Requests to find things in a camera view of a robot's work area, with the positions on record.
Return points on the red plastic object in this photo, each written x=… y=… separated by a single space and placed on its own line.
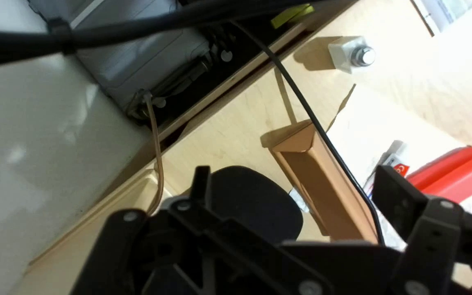
x=454 y=172

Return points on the brown cardboard box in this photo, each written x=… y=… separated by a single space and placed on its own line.
x=307 y=164

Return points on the yellow green strip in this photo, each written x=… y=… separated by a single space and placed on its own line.
x=293 y=13

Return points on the white cloth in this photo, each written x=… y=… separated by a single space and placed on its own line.
x=389 y=124

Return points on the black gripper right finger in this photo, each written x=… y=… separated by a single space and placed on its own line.
x=443 y=245

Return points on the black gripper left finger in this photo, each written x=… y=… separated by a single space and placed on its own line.
x=192 y=255

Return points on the small white red packet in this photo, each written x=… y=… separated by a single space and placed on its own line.
x=392 y=157

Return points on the grey ribbed suitcase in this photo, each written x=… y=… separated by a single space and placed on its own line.
x=138 y=54

